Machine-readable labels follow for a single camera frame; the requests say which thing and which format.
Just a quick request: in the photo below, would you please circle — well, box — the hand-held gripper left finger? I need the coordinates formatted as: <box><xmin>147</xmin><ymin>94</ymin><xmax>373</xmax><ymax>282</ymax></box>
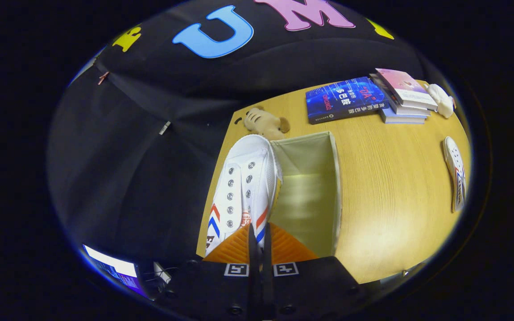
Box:
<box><xmin>167</xmin><ymin>223</ymin><xmax>261</xmax><ymax>321</ymax></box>

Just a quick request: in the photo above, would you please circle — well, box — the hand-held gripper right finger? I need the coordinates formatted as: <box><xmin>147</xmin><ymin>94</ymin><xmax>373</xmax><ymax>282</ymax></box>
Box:
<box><xmin>260</xmin><ymin>222</ymin><xmax>361</xmax><ymax>321</ymax></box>

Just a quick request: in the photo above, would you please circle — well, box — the brown fabric storage box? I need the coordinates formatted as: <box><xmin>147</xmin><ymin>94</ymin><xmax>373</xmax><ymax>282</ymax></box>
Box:
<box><xmin>269</xmin><ymin>130</ymin><xmax>343</xmax><ymax>259</ymax></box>

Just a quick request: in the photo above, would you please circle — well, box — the white shoe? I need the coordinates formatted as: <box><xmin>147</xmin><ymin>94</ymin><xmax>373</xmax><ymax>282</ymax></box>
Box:
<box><xmin>204</xmin><ymin>134</ymin><xmax>283</xmax><ymax>258</ymax></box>
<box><xmin>443</xmin><ymin>136</ymin><xmax>467</xmax><ymax>213</ymax></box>

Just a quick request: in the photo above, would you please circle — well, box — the computer monitor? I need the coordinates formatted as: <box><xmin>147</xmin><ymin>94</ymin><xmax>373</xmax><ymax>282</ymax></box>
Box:
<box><xmin>82</xmin><ymin>244</ymin><xmax>149</xmax><ymax>298</ymax></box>

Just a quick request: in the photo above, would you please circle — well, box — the brown teddy bear plush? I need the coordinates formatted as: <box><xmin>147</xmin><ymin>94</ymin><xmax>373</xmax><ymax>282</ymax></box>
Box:
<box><xmin>243</xmin><ymin>106</ymin><xmax>291</xmax><ymax>140</ymax></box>

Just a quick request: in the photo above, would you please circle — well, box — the black backdrop cloth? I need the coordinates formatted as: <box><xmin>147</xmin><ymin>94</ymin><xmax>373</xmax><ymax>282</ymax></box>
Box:
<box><xmin>47</xmin><ymin>0</ymin><xmax>446</xmax><ymax>278</ymax></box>

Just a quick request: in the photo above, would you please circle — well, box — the dark blue book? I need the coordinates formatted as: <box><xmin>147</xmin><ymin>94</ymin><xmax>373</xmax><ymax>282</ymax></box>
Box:
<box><xmin>305</xmin><ymin>76</ymin><xmax>390</xmax><ymax>125</ymax></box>

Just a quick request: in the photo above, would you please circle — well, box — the pale blue book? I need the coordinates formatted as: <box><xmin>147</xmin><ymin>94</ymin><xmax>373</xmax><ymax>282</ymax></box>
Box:
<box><xmin>378</xmin><ymin>107</ymin><xmax>426</xmax><ymax>125</ymax></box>

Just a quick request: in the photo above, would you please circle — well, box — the pink cover book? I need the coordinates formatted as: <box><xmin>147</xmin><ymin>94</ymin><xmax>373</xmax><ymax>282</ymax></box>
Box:
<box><xmin>375</xmin><ymin>68</ymin><xmax>439</xmax><ymax>111</ymax></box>

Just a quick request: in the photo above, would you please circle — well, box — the white plush toy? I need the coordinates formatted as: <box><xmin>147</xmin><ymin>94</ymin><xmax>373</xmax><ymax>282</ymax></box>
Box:
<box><xmin>424</xmin><ymin>83</ymin><xmax>456</xmax><ymax>119</ymax></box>

